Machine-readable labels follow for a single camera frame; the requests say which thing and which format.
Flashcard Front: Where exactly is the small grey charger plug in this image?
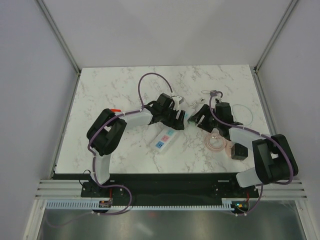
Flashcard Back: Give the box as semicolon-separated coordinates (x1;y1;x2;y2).
210;91;217;97

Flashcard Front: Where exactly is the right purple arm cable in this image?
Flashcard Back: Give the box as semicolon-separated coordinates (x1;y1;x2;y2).
208;91;294;186

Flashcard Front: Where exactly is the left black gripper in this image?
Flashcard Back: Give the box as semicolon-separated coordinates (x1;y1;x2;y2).
160;106;185;132

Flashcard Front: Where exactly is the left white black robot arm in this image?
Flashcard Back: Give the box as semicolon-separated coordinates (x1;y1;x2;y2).
86;93;188;197

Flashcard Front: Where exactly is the right aluminium frame post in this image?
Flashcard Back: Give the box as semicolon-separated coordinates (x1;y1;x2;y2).
252;0;300;75

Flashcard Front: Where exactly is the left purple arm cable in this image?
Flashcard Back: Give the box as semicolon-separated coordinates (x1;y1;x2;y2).
87;72;173;193

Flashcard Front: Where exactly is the white power strip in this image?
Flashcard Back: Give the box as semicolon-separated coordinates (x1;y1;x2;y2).
150;107;196;155

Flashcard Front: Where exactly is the black cube adapter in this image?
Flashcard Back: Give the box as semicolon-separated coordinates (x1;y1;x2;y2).
231;143;249;161

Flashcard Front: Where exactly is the white slotted cable duct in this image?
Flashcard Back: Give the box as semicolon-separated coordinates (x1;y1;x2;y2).
45;199;248;211

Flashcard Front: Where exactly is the red cube plug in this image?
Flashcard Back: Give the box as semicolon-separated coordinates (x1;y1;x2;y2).
110;108;122;113

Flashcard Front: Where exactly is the aluminium front rail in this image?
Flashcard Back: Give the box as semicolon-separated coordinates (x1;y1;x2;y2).
35;180;308;201

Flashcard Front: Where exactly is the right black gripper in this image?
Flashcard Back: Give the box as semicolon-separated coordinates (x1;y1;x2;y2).
188;104;221;133

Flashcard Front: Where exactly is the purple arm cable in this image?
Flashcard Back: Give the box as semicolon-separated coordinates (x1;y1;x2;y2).
208;91;294;186
87;72;173;193

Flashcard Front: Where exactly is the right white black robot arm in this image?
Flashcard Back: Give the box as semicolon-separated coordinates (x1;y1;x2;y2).
188;102;299;197

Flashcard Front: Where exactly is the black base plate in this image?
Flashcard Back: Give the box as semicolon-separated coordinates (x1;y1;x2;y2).
53;173;259;206

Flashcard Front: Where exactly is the pink coiled cable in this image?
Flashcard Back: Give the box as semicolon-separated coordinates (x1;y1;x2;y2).
204;133;235;157

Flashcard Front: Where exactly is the left aluminium frame post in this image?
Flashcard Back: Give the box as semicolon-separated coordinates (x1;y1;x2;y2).
34;0;82;75

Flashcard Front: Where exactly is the aluminium frame post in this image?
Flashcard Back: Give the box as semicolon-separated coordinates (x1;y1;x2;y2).
252;0;300;75
34;0;82;75

